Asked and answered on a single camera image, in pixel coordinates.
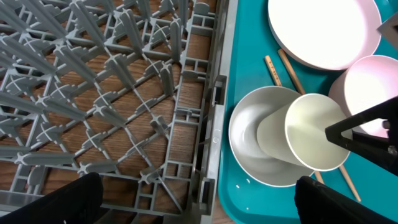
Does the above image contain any grey dishwasher rack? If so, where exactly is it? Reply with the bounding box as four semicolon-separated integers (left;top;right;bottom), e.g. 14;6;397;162
1;0;238;223

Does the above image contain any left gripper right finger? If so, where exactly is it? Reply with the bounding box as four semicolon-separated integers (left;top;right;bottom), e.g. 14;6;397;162
294;176;397;224

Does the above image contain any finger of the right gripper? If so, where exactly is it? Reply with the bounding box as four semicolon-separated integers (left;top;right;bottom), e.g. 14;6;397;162
325;97;397;175

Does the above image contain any pink small bowl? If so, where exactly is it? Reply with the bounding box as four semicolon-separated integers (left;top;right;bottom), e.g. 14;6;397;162
327;55;397;124

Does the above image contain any right wooden chopstick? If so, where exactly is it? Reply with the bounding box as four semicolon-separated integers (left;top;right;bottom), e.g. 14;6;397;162
277;49;361;202

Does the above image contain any wooden chopstick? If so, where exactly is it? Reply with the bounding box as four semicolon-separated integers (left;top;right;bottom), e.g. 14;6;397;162
277;49;361;202
264;55;324;184

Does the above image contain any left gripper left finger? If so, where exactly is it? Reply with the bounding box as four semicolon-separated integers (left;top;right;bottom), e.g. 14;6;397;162
1;172;103;224

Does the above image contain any grey bowl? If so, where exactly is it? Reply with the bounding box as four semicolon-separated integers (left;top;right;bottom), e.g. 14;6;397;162
228;86;314;187

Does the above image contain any white paper cup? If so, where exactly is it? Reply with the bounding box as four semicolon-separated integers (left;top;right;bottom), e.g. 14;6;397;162
256;93;349;172

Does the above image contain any left wooden chopstick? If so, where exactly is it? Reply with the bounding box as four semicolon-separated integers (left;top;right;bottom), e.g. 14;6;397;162
264;55;324;184

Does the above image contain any large white plate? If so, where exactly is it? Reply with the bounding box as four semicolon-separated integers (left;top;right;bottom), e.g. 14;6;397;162
267;0;381;70

